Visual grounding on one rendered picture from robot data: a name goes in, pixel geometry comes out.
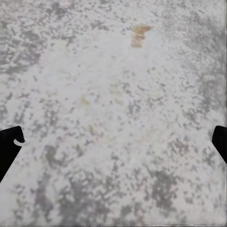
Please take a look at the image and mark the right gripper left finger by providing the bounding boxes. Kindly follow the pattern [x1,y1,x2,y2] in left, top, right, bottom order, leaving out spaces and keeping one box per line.
[0,126,29,182]

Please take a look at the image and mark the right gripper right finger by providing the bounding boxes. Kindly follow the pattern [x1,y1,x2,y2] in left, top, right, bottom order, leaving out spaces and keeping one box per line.
[212,125,227,164]

